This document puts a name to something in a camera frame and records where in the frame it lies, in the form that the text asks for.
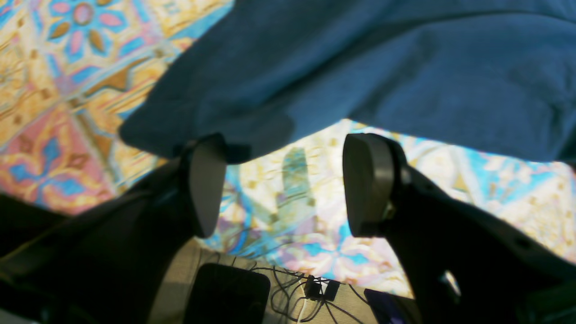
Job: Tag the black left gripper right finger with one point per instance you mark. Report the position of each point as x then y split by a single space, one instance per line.
464 265

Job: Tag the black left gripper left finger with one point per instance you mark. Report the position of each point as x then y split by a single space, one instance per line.
106 265

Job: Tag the dark navy t-shirt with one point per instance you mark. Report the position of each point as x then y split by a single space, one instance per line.
491 75

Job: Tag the black floor pedal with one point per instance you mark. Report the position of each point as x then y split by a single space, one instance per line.
227 295

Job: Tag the black box with white label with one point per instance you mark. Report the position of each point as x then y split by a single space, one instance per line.
321 289

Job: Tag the patterned colourful tablecloth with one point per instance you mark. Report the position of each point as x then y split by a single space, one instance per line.
73 70

